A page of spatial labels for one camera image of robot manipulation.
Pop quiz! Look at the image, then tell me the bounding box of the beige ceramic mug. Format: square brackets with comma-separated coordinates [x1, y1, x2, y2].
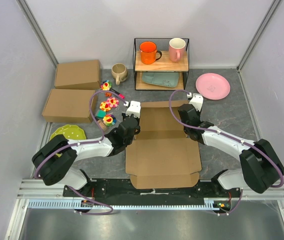
[111, 63, 128, 85]

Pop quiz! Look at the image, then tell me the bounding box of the black wire wooden shelf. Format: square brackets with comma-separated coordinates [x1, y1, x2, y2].
[132, 37, 190, 91]

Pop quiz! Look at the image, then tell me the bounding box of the orange enamel mug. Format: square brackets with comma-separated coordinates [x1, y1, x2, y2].
[139, 41, 162, 65]

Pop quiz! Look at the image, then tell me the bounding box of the pink flower plush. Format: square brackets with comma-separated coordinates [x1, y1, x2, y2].
[106, 97, 119, 108]

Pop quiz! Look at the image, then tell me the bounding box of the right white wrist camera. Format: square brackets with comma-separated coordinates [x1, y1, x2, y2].
[187, 93, 203, 112]

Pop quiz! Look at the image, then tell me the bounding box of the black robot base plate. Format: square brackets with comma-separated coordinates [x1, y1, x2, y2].
[79, 178, 240, 206]

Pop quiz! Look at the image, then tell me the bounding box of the teal rectangular ceramic plate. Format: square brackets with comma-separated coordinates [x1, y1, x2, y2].
[142, 72, 179, 88]

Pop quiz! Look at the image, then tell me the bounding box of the pink ceramic mug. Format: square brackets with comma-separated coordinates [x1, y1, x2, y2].
[169, 38, 186, 63]

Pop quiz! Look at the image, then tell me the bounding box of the pink round plate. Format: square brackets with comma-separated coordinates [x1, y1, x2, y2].
[195, 73, 230, 100]

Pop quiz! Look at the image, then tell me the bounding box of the yellow flower plush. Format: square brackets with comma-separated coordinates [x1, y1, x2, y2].
[99, 101, 111, 112]

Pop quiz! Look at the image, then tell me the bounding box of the rainbow flower plush lower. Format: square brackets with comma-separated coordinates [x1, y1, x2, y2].
[103, 114, 117, 127]

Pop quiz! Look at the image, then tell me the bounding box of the cardboard box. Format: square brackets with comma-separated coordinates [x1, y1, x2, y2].
[42, 89, 97, 124]
[125, 100, 202, 190]
[55, 59, 101, 90]

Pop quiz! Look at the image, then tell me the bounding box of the rainbow flower plush top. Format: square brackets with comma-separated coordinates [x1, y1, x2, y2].
[100, 80, 112, 91]

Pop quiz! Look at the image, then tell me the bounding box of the brown small bottle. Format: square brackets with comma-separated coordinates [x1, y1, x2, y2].
[97, 119, 108, 132]

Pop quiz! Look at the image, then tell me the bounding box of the small orange flower charm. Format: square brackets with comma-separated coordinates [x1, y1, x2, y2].
[105, 92, 112, 98]

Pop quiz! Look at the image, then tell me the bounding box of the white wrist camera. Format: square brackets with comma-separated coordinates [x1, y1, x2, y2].
[187, 93, 203, 112]
[126, 100, 141, 119]

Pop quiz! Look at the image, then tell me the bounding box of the teal block toy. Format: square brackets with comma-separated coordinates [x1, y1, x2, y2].
[95, 110, 106, 119]

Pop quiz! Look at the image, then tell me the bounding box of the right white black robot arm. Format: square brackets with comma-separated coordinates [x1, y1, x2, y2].
[178, 104, 284, 197]

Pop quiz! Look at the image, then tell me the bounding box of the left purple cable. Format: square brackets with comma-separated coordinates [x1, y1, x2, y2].
[34, 89, 130, 216]

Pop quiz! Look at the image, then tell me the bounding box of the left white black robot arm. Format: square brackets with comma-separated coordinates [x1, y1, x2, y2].
[32, 113, 140, 197]

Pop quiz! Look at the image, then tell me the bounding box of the pink black highlighter pen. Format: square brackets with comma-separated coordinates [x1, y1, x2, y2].
[110, 88, 125, 99]

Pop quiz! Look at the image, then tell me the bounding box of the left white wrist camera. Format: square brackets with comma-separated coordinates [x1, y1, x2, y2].
[126, 100, 141, 119]

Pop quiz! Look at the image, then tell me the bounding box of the rainbow flower plush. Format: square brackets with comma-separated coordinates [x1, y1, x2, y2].
[103, 114, 117, 127]
[100, 80, 112, 91]

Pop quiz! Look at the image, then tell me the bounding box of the grey slotted cable duct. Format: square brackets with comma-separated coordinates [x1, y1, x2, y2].
[28, 198, 219, 211]

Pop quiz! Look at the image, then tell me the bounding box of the green dotted plate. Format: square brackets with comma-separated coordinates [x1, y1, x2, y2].
[50, 124, 87, 140]

